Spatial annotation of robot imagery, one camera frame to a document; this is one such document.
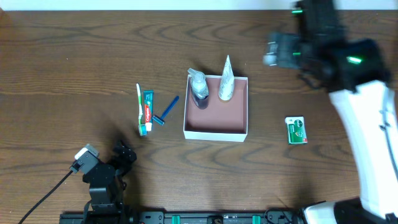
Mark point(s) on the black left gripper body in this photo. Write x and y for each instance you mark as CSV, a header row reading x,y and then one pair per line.
x,y
116,163

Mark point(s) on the white box pink interior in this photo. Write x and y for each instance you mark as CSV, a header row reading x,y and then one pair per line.
x,y
220,121

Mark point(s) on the Colgate toothpaste tube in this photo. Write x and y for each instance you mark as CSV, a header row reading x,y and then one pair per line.
x,y
148,108

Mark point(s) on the green white toothbrush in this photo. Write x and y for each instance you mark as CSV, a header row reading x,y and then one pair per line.
x,y
141,127

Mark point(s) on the white cream tube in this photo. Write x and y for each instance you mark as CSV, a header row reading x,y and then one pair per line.
x,y
226,88

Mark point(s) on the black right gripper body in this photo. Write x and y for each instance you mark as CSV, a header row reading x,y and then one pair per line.
x,y
286,50

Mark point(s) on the green soap box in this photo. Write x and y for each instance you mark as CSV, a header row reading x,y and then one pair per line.
x,y
296,133

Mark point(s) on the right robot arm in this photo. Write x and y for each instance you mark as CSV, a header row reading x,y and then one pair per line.
x,y
358,84

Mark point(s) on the blue disposable razor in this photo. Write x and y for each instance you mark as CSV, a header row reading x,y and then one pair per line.
x,y
160,119

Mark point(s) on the clear soap pump bottle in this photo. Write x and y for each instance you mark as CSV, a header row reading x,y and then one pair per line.
x,y
199,88

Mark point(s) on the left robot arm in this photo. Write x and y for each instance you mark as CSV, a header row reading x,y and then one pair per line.
x,y
106,192

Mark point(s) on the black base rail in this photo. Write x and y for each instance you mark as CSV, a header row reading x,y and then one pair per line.
x,y
268,217

